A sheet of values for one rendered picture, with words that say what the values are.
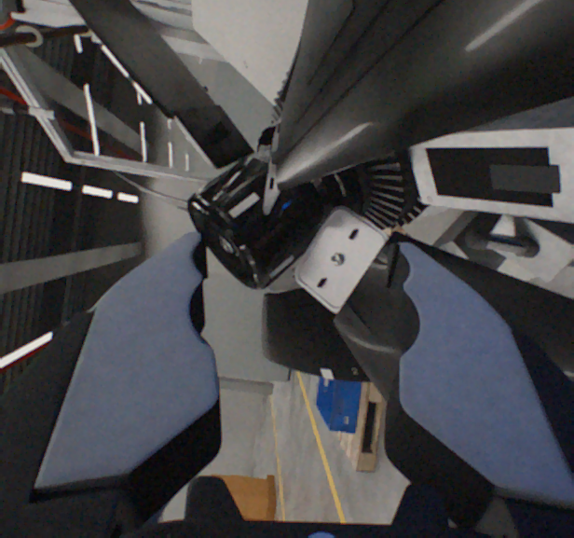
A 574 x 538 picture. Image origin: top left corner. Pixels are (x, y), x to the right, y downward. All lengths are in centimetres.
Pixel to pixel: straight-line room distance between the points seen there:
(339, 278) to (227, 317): 720
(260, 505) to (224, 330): 320
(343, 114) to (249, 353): 759
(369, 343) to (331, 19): 26
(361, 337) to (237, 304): 714
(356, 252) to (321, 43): 20
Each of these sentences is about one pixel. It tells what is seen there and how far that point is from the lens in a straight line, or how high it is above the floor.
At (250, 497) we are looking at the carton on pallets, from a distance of 829.
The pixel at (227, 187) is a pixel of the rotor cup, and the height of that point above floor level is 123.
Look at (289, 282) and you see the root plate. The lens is 49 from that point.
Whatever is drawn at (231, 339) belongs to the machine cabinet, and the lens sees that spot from 767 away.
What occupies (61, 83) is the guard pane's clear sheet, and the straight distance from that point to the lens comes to 158.
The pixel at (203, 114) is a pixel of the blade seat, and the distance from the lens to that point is 43.
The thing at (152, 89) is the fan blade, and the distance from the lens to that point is 40.
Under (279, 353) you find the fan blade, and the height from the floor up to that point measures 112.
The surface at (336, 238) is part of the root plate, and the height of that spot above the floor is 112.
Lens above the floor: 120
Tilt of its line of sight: 6 degrees down
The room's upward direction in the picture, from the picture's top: 81 degrees counter-clockwise
